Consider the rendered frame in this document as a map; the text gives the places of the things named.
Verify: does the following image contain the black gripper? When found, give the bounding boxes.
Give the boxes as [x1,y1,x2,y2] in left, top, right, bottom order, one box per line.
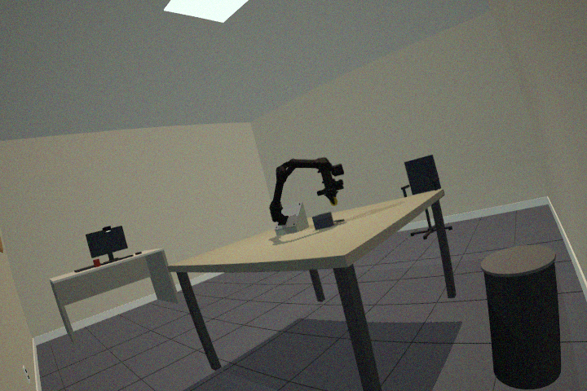
[317,178,344,204]

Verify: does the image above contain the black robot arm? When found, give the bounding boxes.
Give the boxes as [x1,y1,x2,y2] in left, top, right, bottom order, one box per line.
[269,157,344,226]

